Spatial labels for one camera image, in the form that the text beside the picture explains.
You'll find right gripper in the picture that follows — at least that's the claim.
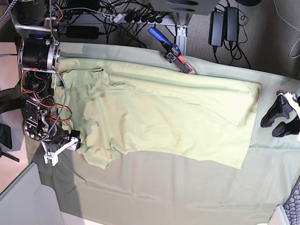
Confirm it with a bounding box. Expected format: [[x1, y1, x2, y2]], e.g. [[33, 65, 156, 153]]
[[49, 129, 83, 150]]

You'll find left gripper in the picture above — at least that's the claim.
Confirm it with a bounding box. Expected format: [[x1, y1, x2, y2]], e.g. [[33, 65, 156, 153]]
[[261, 90, 300, 137]]

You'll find light green T-shirt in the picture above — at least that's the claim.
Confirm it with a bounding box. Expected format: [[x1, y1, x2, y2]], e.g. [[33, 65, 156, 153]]
[[55, 58, 261, 169]]

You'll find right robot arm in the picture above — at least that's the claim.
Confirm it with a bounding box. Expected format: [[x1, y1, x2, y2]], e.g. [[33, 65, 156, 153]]
[[11, 0, 81, 153]]

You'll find dark green cloth at left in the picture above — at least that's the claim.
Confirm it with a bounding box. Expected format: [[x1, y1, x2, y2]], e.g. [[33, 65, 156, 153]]
[[0, 80, 27, 114]]

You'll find grey-green table cloth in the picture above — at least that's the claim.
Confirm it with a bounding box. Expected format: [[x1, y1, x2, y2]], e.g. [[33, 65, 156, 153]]
[[26, 43, 300, 225]]

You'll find patterned chair at corner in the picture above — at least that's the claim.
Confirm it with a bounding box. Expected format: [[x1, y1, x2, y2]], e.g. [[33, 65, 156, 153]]
[[283, 177, 300, 225]]

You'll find black box under table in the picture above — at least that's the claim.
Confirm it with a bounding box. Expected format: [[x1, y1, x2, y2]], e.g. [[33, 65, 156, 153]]
[[66, 25, 99, 40]]

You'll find black power adapter right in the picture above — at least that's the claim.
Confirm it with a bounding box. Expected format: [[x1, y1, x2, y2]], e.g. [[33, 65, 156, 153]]
[[224, 7, 240, 42]]

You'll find black power adapter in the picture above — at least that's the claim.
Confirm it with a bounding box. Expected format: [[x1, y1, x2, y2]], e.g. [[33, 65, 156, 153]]
[[224, 7, 240, 42], [208, 11, 224, 47]]

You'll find black power adapter left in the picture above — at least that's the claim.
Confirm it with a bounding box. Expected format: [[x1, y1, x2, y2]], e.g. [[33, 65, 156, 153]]
[[208, 11, 224, 47]]

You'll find orange black clamp at centre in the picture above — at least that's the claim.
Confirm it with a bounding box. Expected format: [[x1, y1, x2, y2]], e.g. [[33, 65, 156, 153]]
[[148, 27, 194, 74]]

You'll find black power strip with plugs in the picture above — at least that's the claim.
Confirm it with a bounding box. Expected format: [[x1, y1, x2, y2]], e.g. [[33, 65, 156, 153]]
[[104, 10, 175, 25]]

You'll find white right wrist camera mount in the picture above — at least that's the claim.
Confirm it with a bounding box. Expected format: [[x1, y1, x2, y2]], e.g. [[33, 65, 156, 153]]
[[42, 137, 81, 166]]

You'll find aluminium table frame post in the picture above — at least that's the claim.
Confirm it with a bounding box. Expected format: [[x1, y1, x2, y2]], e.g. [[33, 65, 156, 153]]
[[166, 12, 193, 55]]

